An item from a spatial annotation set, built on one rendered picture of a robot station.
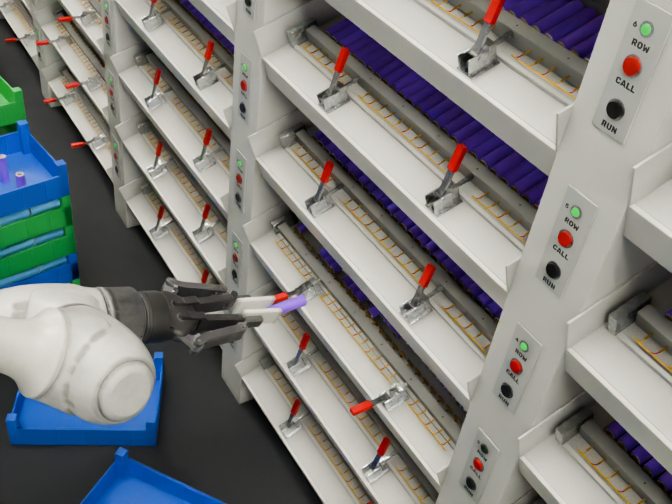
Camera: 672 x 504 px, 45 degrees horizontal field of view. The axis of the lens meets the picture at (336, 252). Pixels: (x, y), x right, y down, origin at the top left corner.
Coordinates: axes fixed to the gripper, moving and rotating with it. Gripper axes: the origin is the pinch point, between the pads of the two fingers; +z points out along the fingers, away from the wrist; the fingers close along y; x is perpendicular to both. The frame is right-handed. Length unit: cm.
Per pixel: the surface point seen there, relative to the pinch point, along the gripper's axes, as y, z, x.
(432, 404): 23.5, 19.2, 3.8
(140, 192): -88, 31, -55
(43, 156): -71, -7, -31
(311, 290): -6.9, 16.9, -3.9
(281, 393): -10, 31, -41
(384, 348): 10.8, 19.1, 1.6
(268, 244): -22.4, 17.5, -8.3
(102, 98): -112, 23, -42
